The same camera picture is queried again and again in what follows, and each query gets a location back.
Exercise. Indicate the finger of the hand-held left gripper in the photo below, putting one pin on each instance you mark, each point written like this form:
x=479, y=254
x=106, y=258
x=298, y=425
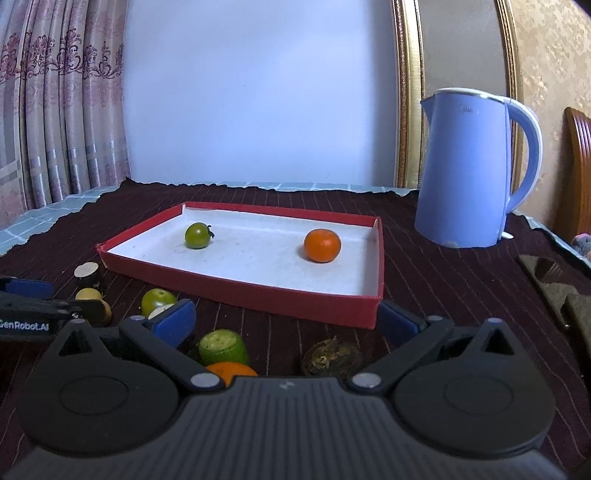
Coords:
x=46, y=307
x=27, y=288

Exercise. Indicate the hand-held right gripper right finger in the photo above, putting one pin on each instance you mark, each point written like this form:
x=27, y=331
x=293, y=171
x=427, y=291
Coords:
x=398, y=323

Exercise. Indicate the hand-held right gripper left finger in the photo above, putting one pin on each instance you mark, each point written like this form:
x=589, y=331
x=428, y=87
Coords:
x=175, y=323

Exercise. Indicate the dark sugarcane piece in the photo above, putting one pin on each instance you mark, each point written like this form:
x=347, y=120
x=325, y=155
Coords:
x=87, y=274

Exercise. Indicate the cut green fruit piece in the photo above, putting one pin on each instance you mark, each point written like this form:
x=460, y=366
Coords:
x=226, y=348

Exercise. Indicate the tan round fruit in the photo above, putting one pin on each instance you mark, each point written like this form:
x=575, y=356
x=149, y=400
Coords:
x=104, y=314

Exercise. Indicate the orange mandarin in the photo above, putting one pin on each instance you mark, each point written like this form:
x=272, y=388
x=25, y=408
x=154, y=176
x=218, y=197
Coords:
x=322, y=245
x=231, y=371

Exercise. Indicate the dark brown water chestnut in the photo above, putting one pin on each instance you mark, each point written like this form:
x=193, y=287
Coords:
x=330, y=357

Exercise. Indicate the red cardboard tray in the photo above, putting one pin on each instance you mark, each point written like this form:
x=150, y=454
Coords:
x=258, y=258

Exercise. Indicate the yellow-green round fruit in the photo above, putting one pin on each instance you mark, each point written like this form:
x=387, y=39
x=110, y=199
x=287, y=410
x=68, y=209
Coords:
x=154, y=299

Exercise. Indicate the maroon striped cloth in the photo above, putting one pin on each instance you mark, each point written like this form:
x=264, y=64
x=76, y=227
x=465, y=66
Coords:
x=438, y=286

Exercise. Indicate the green tomato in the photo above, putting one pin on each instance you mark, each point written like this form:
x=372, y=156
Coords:
x=197, y=235

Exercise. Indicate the olive green cloth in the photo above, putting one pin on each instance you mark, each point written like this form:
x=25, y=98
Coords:
x=554, y=290

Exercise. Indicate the blue electric kettle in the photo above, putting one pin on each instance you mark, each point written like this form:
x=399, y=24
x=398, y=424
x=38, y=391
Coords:
x=461, y=175

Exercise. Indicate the pink patterned curtain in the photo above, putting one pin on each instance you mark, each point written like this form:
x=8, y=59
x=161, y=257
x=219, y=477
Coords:
x=60, y=115

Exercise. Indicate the grey fuzzy object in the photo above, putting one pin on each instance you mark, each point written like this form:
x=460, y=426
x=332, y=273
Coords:
x=584, y=243

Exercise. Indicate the gold wall frame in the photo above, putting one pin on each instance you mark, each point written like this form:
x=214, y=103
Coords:
x=408, y=92

